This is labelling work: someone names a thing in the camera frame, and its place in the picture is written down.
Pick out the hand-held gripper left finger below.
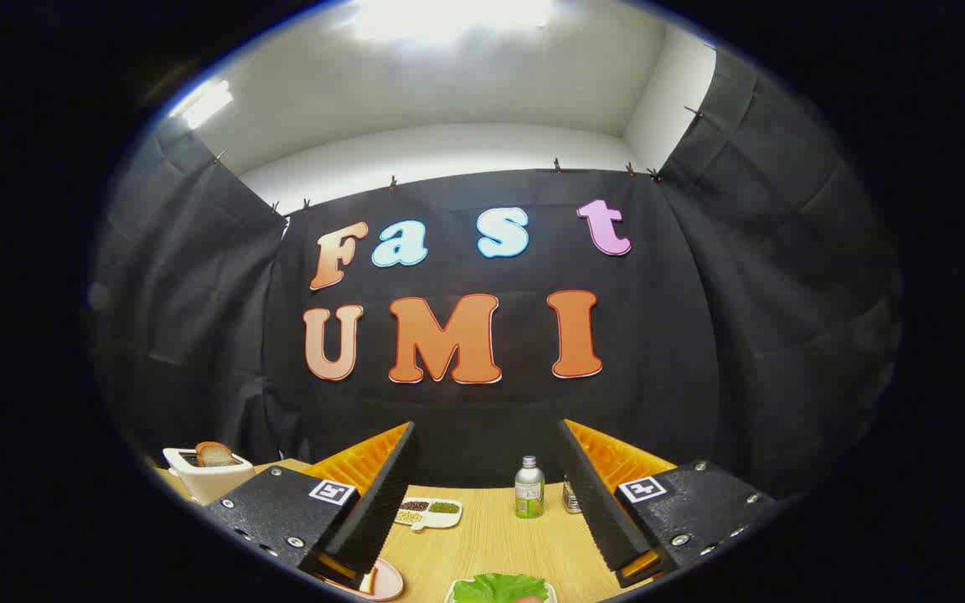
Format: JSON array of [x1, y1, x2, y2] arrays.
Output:
[[204, 421, 418, 591]]

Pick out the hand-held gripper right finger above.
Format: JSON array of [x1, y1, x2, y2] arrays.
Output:
[[556, 419, 778, 590]]

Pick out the green lettuce leaf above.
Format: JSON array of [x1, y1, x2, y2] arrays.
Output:
[[452, 573, 550, 603]]

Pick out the white divided dish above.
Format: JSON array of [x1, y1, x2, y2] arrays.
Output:
[[393, 497, 463, 533]]

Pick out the silver bottle with green label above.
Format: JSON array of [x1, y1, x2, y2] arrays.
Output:
[[514, 456, 546, 519]]

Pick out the pink plate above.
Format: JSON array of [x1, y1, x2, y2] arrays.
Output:
[[340, 557, 405, 602]]

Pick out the white square plate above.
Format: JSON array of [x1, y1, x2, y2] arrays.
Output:
[[446, 578, 559, 603]]

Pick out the white toaster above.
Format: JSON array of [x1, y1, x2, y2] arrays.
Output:
[[163, 446, 255, 506]]

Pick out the black backdrop cloth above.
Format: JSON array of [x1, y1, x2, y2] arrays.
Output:
[[89, 46, 902, 503]]

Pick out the ceiling light panel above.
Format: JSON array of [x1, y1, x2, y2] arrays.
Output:
[[168, 80, 234, 131], [348, 0, 555, 43]]

